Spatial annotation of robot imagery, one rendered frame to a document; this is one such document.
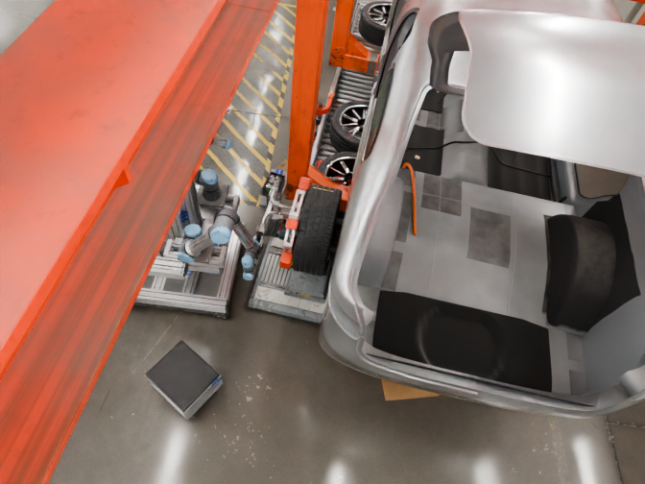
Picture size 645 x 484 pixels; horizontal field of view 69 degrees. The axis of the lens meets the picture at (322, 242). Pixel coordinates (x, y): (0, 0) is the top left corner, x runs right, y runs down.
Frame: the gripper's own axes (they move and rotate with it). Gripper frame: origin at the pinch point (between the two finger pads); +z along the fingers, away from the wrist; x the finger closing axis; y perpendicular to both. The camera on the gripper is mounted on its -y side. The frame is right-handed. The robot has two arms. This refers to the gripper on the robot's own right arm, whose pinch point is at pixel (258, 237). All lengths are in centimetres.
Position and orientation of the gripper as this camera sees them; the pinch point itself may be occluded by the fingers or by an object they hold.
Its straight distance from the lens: 344.5
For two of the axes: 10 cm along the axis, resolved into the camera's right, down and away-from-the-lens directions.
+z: 1.4, -8.2, 5.6
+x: -9.8, -1.7, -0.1
